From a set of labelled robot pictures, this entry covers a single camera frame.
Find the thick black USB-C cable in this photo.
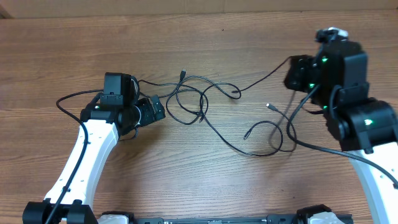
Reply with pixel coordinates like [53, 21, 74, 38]
[164, 81, 297, 157]

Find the thin black USB-A cable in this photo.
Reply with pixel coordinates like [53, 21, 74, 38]
[136, 55, 293, 100]

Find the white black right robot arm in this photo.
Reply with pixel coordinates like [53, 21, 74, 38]
[284, 40, 397, 223]

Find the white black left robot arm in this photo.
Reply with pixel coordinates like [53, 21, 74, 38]
[22, 72, 165, 223]

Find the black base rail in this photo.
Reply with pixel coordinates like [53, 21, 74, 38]
[96, 204, 354, 224]

